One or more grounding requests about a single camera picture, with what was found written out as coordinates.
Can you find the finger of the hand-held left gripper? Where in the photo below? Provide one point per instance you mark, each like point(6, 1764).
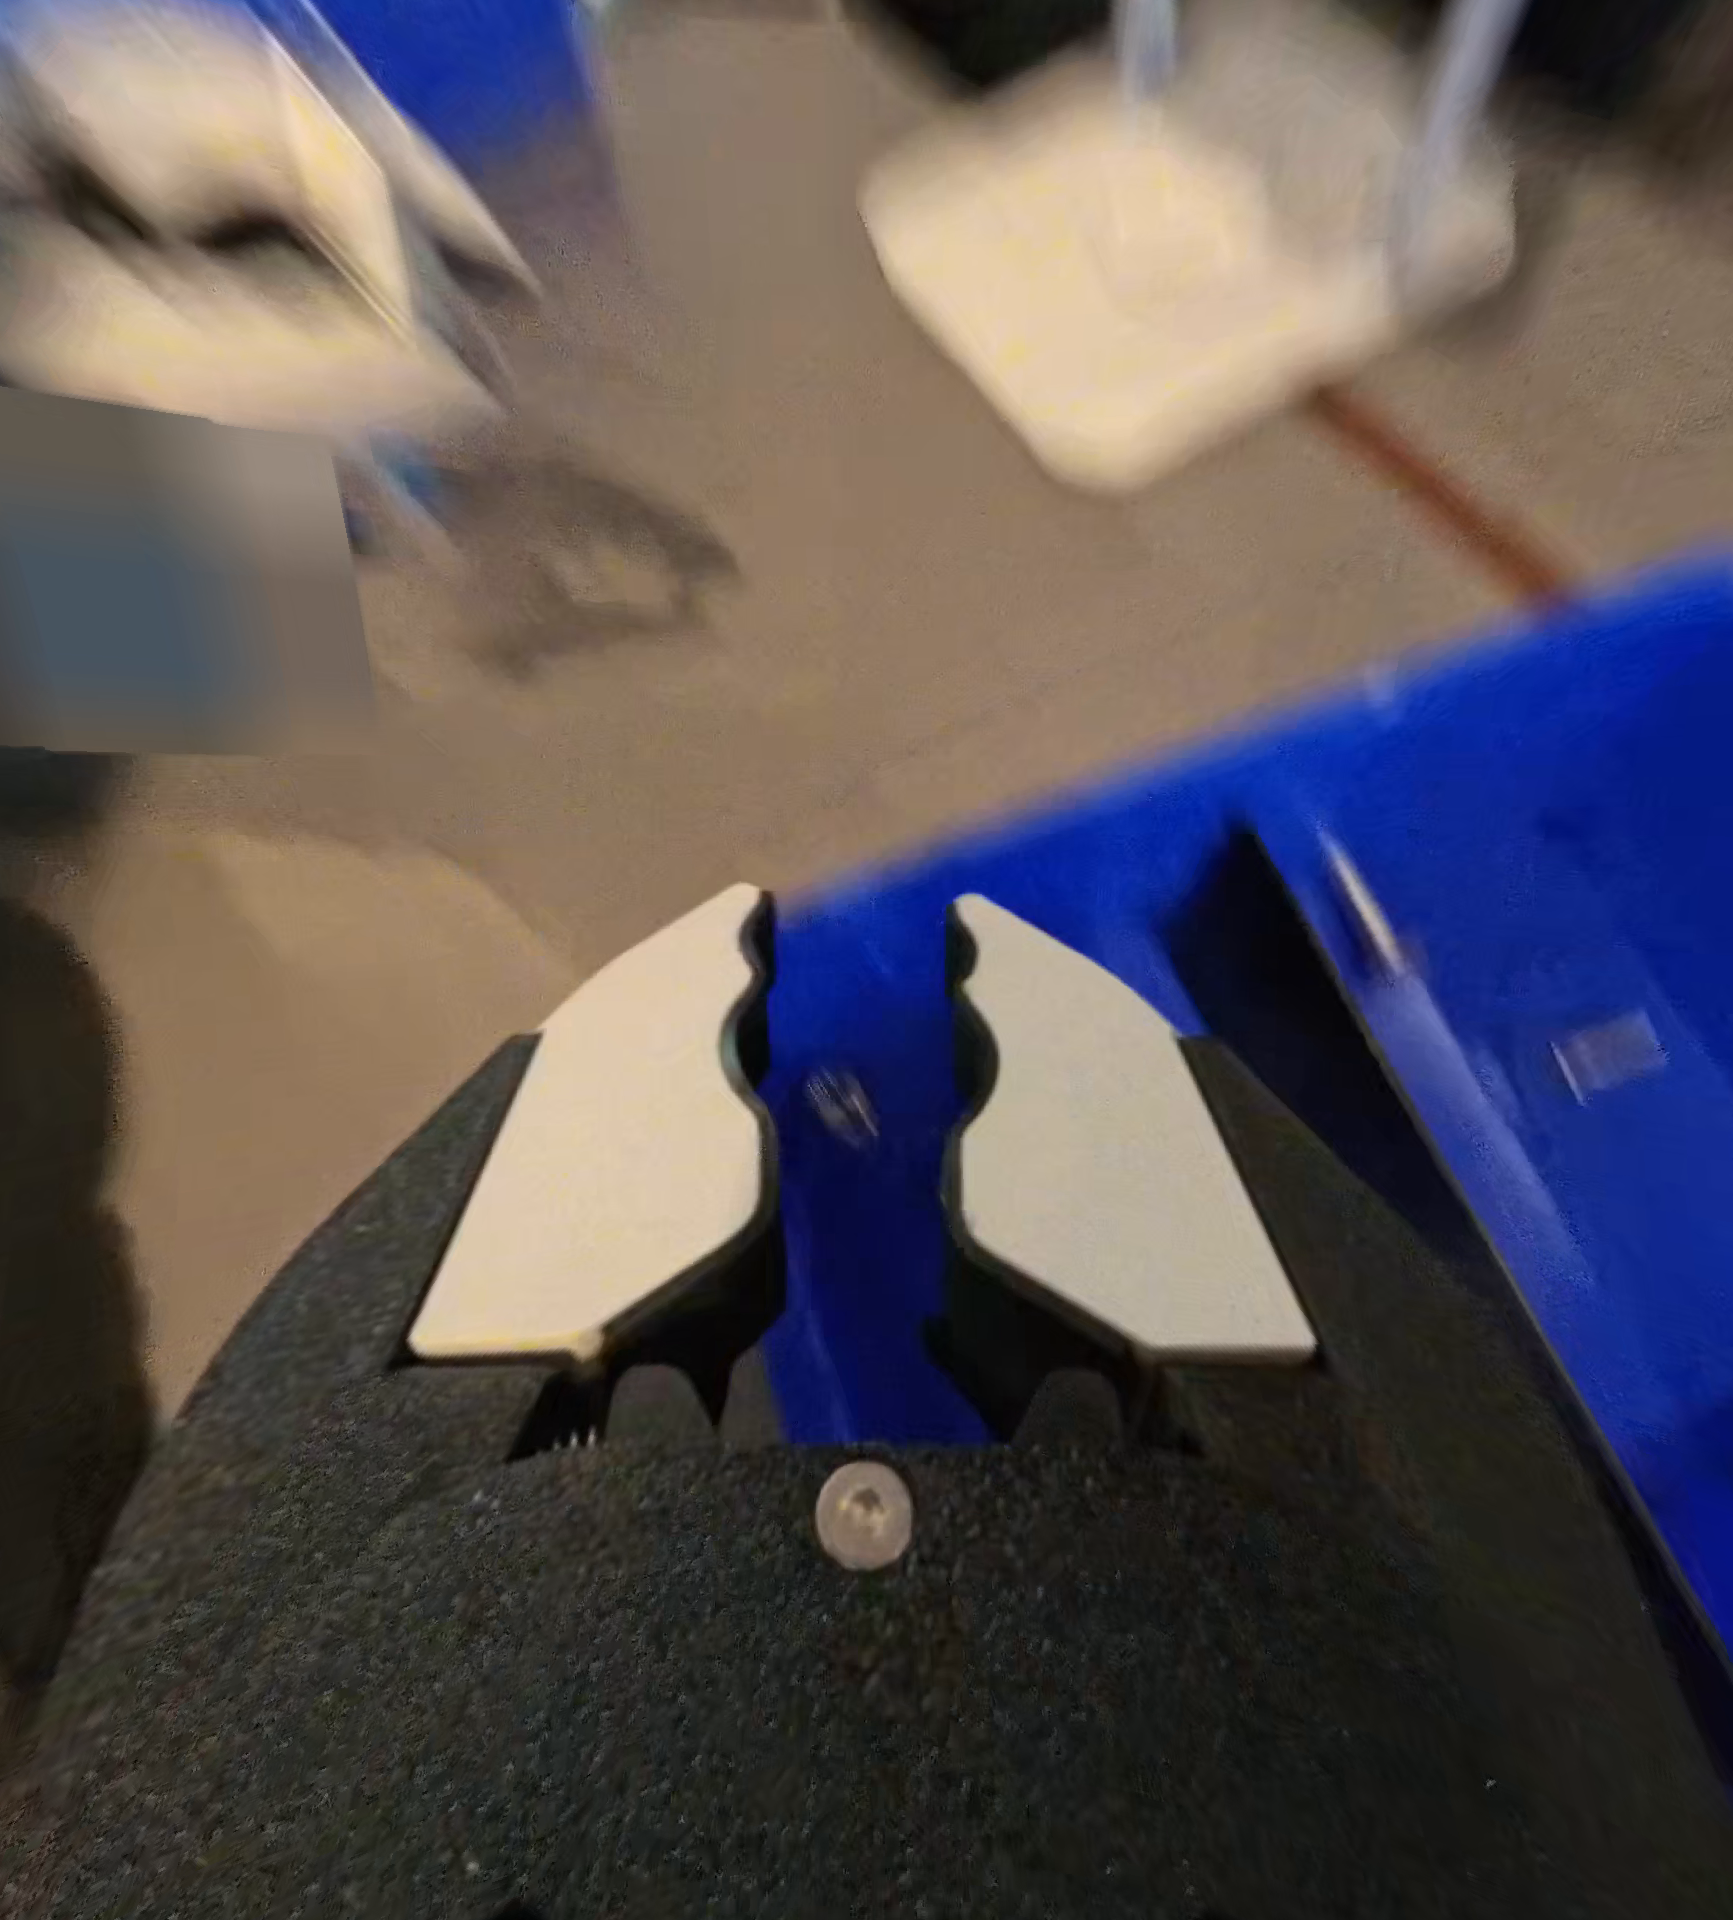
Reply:
point(206, 330)
point(177, 120)

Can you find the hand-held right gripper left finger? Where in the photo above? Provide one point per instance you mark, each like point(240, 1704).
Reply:
point(596, 1155)

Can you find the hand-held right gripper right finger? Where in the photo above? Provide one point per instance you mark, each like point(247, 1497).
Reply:
point(1107, 1185)

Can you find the metal bolt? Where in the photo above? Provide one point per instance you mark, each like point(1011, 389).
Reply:
point(1361, 900)
point(842, 1106)

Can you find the blue plastic bin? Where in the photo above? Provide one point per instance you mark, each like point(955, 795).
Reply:
point(1631, 720)
point(460, 75)

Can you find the wooden document stand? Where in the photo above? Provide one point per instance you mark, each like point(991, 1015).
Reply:
point(1151, 271)

